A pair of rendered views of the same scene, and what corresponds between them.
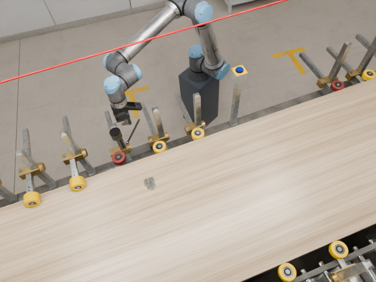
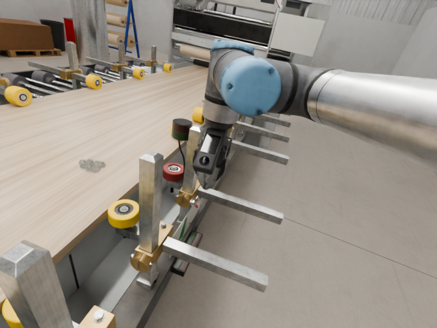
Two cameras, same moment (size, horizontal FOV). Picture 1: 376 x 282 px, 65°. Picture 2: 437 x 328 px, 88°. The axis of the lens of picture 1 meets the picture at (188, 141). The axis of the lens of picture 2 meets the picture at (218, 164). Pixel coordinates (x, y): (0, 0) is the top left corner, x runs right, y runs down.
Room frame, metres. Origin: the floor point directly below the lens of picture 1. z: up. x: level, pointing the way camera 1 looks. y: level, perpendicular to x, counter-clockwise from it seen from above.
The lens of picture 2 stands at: (1.35, -0.11, 1.36)
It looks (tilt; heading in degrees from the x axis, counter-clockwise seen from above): 31 degrees down; 116
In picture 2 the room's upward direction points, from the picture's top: 12 degrees clockwise
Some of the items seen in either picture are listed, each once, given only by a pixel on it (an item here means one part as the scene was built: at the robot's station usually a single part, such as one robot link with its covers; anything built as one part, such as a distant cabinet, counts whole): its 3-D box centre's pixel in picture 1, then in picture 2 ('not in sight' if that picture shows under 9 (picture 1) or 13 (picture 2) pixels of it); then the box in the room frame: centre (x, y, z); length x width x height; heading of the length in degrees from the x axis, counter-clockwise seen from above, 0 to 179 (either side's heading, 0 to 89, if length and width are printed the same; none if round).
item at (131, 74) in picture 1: (128, 75); (249, 82); (1.18, 0.28, 1.29); 0.12 x 0.12 x 0.09; 44
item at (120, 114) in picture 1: (120, 110); (216, 139); (1.09, 0.36, 1.11); 0.09 x 0.08 x 0.12; 105
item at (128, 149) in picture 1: (120, 150); (189, 191); (0.99, 0.43, 0.85); 0.13 x 0.06 x 0.05; 105
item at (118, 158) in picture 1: (120, 160); (173, 179); (0.91, 0.42, 0.85); 0.08 x 0.08 x 0.11
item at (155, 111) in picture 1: (160, 132); (149, 235); (1.07, 0.16, 0.89); 0.03 x 0.03 x 0.48; 15
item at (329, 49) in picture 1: (345, 66); not in sight; (1.55, -1.22, 0.80); 0.43 x 0.03 x 0.04; 15
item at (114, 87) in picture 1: (114, 89); (228, 72); (1.10, 0.35, 1.28); 0.10 x 0.09 x 0.12; 134
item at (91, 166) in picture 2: (149, 183); (92, 162); (0.72, 0.24, 0.91); 0.09 x 0.07 x 0.02; 9
